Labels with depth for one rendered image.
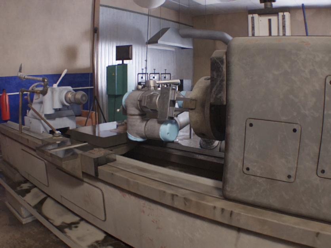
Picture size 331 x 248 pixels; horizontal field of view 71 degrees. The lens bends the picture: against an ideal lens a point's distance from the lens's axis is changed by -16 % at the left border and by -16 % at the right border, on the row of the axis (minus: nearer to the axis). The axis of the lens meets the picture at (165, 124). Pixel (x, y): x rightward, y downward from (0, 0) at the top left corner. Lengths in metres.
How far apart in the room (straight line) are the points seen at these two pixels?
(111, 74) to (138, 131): 4.60
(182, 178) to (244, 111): 0.40
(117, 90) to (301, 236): 5.22
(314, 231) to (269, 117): 0.34
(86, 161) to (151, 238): 0.44
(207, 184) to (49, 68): 5.03
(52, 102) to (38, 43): 3.83
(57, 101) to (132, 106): 0.79
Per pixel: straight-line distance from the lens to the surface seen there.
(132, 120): 1.20
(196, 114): 0.98
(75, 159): 1.25
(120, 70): 5.74
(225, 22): 9.10
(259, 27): 2.22
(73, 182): 1.47
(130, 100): 1.20
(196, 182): 1.00
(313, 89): 0.71
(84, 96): 1.71
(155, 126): 1.14
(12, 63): 5.40
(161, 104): 1.10
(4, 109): 5.16
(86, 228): 1.55
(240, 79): 0.76
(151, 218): 1.08
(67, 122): 2.06
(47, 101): 1.88
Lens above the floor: 1.21
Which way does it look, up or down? 10 degrees down
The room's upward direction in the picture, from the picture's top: straight up
